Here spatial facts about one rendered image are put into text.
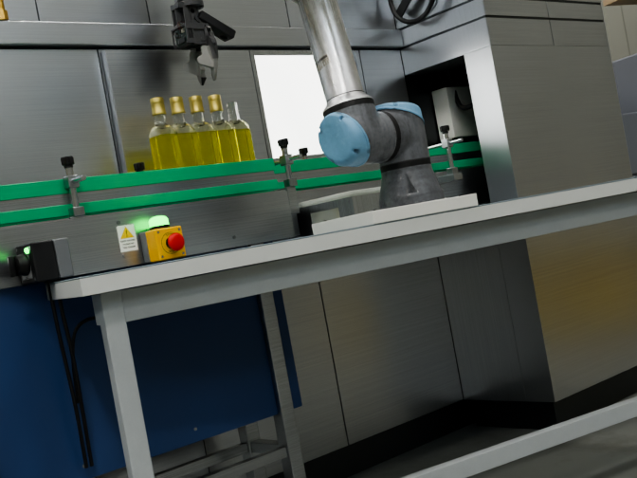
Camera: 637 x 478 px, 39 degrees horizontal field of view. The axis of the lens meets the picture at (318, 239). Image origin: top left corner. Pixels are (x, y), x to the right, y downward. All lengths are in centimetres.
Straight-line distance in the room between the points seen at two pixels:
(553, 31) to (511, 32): 24
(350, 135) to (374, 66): 118
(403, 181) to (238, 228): 44
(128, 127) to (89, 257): 53
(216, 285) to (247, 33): 112
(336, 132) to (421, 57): 122
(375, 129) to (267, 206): 45
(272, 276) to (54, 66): 88
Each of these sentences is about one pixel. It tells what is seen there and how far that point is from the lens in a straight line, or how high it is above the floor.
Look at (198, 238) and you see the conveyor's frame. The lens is 211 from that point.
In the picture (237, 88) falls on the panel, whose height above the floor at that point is 121.
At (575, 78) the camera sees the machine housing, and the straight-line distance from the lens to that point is 325.
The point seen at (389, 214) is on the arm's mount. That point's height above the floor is 76.
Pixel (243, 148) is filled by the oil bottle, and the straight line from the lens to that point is 239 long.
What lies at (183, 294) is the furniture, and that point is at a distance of 173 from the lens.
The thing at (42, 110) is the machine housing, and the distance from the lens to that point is 233.
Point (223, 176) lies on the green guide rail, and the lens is 220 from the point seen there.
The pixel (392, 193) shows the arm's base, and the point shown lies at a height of 81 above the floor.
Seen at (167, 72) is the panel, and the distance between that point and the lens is 249.
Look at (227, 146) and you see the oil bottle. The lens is 235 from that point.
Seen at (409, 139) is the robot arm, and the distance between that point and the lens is 199.
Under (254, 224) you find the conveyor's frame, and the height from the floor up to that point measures 80.
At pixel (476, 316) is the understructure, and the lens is 304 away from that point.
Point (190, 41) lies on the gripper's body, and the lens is 236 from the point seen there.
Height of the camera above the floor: 74
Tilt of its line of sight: level
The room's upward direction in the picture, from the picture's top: 10 degrees counter-clockwise
